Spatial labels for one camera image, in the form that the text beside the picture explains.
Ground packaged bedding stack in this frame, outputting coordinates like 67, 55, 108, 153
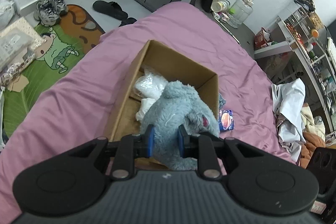
1, 17, 46, 87

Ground grey-blue plush toy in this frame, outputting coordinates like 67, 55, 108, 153
140, 81, 220, 170

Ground clear bag white beads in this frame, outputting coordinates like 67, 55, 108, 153
133, 69, 168, 100

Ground white crumpled clothes pile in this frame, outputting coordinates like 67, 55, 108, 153
272, 79, 306, 163

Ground blue planet tissue pack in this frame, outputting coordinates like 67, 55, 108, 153
218, 109, 234, 132

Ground blue knitted coaster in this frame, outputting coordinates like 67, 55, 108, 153
219, 93, 226, 109

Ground small white wrapped bundle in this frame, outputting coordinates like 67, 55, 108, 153
135, 98, 156, 122

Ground white tipped-over container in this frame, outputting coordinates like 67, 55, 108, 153
210, 0, 231, 13

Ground white plastic bag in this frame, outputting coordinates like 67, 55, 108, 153
0, 0, 15, 30

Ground white desk shelf unit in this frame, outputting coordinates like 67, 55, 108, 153
254, 0, 335, 132

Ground grey sneaker front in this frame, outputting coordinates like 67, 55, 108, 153
34, 1, 61, 27

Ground grey sneaker near wall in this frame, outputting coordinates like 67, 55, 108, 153
51, 0, 68, 16

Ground pink bed sheet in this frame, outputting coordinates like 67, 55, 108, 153
1, 2, 291, 223

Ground black slipper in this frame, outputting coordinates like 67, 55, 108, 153
92, 0, 128, 20

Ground green cartoon floor mat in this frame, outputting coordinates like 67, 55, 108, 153
2, 23, 86, 138

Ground clear plastic water jug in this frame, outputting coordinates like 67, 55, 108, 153
228, 0, 254, 28

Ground brown cardboard box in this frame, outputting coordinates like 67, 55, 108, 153
105, 40, 219, 170

